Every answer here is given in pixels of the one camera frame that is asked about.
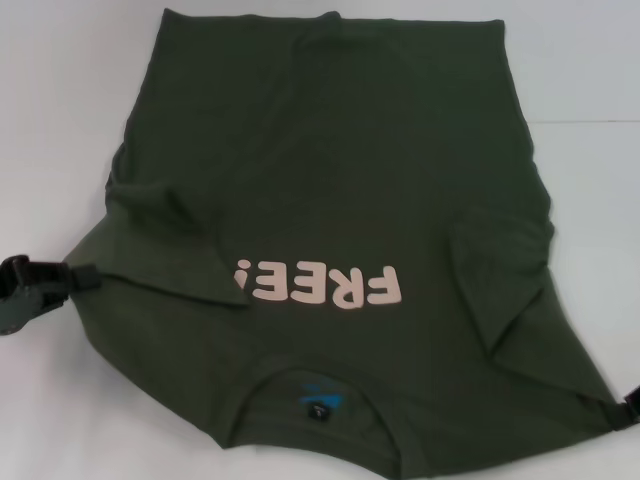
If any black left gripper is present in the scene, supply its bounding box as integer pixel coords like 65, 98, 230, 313
0, 254, 102, 338

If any dark green FREE t-shirt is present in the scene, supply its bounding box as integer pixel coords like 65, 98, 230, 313
62, 8, 632, 480

